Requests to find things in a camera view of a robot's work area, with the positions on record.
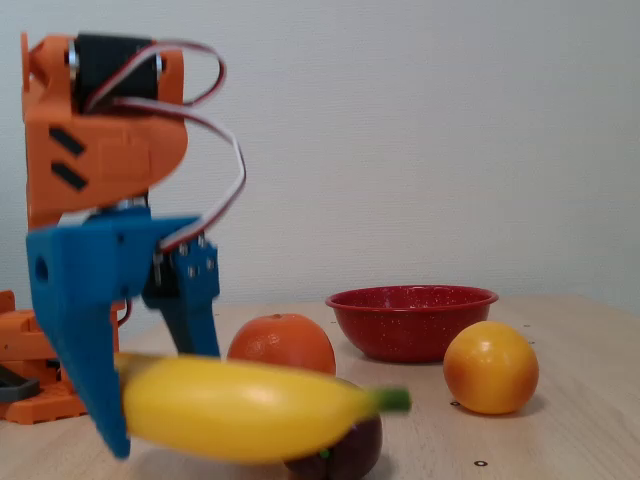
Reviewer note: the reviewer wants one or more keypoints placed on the yellow-orange round fruit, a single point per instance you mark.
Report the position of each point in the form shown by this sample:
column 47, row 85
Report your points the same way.
column 492, row 370

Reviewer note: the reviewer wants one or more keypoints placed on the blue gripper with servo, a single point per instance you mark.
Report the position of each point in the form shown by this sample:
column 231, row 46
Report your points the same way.
column 92, row 260

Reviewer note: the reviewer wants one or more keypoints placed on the orange citrus fruit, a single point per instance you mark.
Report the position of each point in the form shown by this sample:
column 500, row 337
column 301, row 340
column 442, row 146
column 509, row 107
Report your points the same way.
column 285, row 340

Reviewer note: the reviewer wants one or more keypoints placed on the yellow plastic banana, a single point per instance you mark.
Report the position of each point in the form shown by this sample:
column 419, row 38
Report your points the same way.
column 240, row 407

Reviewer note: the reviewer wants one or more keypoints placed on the dark purple plum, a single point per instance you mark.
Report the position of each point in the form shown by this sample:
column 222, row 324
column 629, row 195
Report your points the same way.
column 355, row 455

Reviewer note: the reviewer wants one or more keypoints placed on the red speckled enamel bowl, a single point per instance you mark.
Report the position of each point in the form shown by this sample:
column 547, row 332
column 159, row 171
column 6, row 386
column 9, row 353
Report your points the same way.
column 410, row 325

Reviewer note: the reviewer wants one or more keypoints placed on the orange robot base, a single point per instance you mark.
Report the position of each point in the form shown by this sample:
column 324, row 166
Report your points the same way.
column 25, row 335

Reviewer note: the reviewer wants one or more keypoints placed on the dark grey table clamp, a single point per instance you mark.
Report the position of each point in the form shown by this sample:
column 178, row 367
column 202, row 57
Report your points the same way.
column 17, row 387

